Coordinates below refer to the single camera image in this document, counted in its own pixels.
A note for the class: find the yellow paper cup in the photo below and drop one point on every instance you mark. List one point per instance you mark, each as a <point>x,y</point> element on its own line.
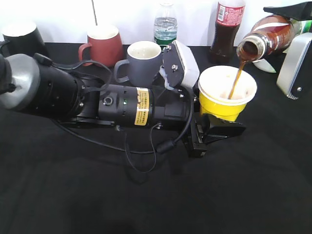
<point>215,84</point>

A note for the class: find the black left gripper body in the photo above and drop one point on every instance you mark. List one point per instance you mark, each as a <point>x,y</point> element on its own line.
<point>174,110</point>

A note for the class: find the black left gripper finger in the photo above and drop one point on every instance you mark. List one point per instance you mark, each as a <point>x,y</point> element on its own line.
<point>215,129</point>
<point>196,100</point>

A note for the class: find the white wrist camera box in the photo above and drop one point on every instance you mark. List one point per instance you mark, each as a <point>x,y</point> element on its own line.
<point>179,65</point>

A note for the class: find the clear water bottle green label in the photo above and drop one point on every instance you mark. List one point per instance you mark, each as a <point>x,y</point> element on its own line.
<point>165,24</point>

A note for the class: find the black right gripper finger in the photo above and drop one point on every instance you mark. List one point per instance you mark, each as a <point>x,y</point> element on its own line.
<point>300,12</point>

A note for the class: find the red ceramic mug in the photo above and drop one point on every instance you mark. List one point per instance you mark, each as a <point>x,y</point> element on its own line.
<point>105,45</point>

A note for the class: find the white ceramic mug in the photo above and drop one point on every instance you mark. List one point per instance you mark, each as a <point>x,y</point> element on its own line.
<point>264,65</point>

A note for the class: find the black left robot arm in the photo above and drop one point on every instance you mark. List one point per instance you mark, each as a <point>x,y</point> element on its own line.
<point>37,86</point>

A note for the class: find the cola bottle red label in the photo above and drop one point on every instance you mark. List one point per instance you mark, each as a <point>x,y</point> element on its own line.
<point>229,14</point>

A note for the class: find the black ceramic mug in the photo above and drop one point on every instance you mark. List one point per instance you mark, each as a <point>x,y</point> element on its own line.
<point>22,37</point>

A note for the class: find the Nescafe coffee bottle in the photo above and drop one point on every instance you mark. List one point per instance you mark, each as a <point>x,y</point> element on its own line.
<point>270,34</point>

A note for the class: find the grey ceramic mug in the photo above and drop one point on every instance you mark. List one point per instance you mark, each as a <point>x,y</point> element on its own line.
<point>144,59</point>

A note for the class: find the green sprite bottle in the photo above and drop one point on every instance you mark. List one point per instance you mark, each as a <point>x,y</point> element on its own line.
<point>301,27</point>

